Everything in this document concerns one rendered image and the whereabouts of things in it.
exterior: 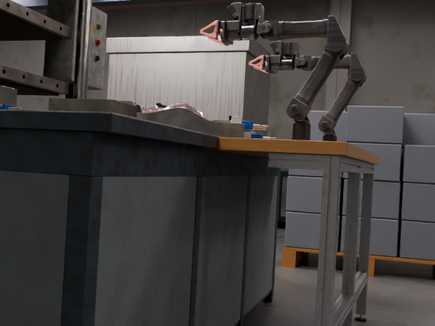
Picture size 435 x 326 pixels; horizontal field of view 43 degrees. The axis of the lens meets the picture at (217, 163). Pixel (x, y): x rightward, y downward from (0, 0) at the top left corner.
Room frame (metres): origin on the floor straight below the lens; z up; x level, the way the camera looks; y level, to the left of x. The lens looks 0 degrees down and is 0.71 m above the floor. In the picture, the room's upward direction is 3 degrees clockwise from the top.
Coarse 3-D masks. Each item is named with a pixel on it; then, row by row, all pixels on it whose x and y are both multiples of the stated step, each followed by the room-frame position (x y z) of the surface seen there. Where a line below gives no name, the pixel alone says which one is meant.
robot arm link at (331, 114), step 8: (352, 80) 2.44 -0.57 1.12; (344, 88) 2.46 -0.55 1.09; (352, 88) 2.44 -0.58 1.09; (344, 96) 2.46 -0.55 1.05; (352, 96) 2.48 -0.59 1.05; (336, 104) 2.47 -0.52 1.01; (344, 104) 2.46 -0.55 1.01; (328, 112) 2.48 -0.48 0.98; (336, 112) 2.47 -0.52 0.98; (320, 120) 2.48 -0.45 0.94; (328, 120) 2.47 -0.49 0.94; (336, 120) 2.48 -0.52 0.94; (320, 128) 2.48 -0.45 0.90
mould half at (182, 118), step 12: (180, 108) 1.86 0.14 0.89; (156, 120) 1.86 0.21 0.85; (168, 120) 1.86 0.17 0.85; (180, 120) 1.86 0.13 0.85; (192, 120) 1.86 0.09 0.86; (204, 120) 1.86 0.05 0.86; (204, 132) 1.86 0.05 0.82; (216, 132) 1.86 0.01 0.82; (228, 132) 1.86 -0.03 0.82; (240, 132) 1.86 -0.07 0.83
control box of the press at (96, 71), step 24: (48, 0) 2.65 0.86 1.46; (72, 0) 2.61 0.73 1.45; (72, 24) 2.61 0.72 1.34; (96, 24) 2.79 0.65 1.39; (48, 48) 2.65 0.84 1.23; (72, 48) 2.61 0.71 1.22; (96, 48) 2.81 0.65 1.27; (48, 72) 2.64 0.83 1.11; (72, 72) 2.61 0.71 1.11; (96, 72) 2.82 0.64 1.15; (72, 96) 2.74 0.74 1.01
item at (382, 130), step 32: (352, 128) 3.92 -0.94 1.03; (384, 128) 3.86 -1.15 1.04; (416, 128) 4.18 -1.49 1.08; (384, 160) 3.85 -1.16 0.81; (416, 160) 3.79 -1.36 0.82; (288, 192) 4.05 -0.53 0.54; (320, 192) 3.97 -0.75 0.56; (384, 192) 3.86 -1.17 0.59; (416, 192) 3.79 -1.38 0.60; (288, 224) 4.04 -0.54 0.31; (384, 224) 3.85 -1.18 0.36; (416, 224) 3.79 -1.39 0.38; (288, 256) 4.03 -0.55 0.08; (384, 256) 3.85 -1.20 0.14; (416, 256) 3.79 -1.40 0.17
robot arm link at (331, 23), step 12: (276, 24) 1.95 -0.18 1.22; (288, 24) 1.94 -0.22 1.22; (300, 24) 1.93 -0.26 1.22; (312, 24) 1.91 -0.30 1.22; (324, 24) 1.89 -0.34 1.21; (336, 24) 1.86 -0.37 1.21; (264, 36) 1.96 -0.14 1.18; (276, 36) 1.95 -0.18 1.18; (288, 36) 1.95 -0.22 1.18; (300, 36) 1.94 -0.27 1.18; (312, 36) 1.93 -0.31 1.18; (324, 36) 1.92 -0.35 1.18; (336, 36) 1.86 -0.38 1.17; (336, 48) 1.86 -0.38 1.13; (348, 48) 1.92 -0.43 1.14
